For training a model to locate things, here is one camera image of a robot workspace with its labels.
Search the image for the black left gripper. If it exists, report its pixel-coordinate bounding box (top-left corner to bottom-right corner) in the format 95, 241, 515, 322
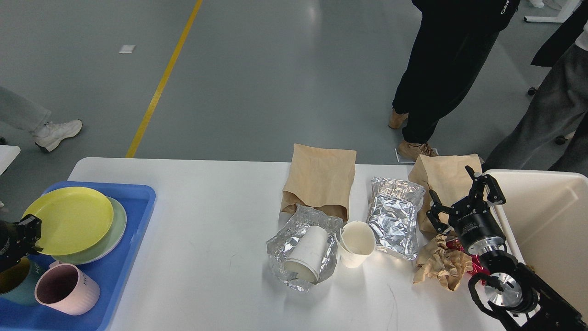
0, 214, 43, 272

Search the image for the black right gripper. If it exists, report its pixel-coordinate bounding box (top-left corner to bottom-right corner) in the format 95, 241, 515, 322
426, 165, 506, 256

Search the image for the brown paper bag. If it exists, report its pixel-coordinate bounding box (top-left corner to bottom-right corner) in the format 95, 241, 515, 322
408, 154, 482, 239
281, 144, 356, 222

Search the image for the yellow plastic plate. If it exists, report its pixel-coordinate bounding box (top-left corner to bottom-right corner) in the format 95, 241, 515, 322
23, 187, 114, 256

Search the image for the teal green mug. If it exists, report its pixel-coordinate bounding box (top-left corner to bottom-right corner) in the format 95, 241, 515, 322
0, 257, 46, 306

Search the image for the pink mug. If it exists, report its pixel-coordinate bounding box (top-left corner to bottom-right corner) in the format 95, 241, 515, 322
34, 261, 100, 316

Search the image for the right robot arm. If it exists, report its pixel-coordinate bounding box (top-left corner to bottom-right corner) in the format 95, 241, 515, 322
427, 165, 587, 331

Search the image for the crumpled brown paper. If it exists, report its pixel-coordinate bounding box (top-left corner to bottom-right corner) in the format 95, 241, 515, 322
413, 234, 473, 291

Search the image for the red wrapper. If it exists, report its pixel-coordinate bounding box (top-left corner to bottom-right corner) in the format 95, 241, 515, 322
447, 237, 491, 276

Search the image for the pale green plate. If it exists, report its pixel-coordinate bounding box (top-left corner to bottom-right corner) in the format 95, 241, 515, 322
51, 197, 127, 265

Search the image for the silver foil bag right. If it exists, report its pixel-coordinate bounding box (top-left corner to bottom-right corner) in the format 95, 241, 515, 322
366, 177, 425, 261

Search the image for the white side table corner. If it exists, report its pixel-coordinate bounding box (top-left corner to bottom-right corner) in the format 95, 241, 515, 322
0, 145, 21, 175

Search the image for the cream plastic bin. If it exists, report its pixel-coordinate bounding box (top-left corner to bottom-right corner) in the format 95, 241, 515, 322
489, 170, 588, 319

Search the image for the blue plastic tray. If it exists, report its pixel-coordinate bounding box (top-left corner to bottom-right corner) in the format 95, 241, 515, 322
0, 182, 156, 331

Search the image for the person in grey trousers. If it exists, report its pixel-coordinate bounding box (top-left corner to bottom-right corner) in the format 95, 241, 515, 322
482, 23, 588, 175

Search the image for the person with white sneaker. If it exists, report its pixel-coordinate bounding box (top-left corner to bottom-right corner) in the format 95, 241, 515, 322
0, 87, 83, 153

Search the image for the white paper cup upright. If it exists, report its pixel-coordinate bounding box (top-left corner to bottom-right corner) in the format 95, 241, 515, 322
337, 221, 375, 268

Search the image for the person in black clothes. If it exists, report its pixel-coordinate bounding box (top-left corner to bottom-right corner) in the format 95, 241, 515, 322
389, 0, 520, 161

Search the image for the white paper cup lying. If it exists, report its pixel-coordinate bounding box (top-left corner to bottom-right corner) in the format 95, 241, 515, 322
283, 226, 328, 284

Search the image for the white furniture base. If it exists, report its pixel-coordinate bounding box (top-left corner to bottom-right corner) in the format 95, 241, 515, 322
523, 0, 582, 23

